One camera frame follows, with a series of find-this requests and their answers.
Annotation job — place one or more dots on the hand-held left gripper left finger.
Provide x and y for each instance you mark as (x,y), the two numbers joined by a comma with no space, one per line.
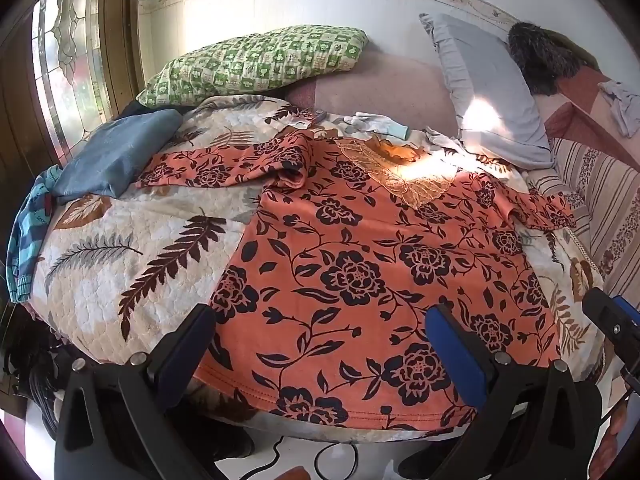
(184,351)

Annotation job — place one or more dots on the orange floral shirt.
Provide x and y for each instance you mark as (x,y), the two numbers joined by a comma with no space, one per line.
(360,270)

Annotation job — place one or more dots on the light blue patterned garment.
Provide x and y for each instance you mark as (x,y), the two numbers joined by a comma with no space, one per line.
(30,230)

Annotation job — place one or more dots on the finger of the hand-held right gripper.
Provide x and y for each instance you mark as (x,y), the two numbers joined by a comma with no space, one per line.
(607,317)

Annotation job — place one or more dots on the pink bed sheet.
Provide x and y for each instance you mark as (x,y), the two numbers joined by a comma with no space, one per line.
(380,87)

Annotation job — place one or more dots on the patterned glass window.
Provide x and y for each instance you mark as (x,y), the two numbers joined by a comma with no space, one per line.
(70,50)

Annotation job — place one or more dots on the black furry cushion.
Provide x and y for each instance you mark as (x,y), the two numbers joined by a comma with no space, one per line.
(542,55)

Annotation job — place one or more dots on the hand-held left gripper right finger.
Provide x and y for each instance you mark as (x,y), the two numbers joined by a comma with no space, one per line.
(452,355)

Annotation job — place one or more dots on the leaf print quilt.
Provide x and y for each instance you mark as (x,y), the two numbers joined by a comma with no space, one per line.
(125,260)

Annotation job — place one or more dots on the grey pillow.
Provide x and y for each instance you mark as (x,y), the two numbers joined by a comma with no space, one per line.
(485,85)

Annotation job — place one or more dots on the pink blanket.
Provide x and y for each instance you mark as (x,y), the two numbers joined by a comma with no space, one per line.
(575,107)

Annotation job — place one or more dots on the white crumpled cloth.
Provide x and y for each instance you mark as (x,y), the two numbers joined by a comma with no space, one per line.
(442,140)

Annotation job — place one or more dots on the pale grey garment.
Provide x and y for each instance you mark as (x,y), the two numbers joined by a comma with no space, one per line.
(622,102)

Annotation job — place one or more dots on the blue folded cloth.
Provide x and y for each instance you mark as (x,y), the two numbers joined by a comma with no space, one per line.
(117,152)

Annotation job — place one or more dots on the green checked pillow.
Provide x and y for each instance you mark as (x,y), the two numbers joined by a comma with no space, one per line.
(255,62)

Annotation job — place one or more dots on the white glove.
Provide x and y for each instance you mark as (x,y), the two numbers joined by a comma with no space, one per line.
(372,122)

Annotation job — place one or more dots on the striped floral blanket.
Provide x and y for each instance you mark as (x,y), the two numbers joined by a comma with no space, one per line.
(605,185)

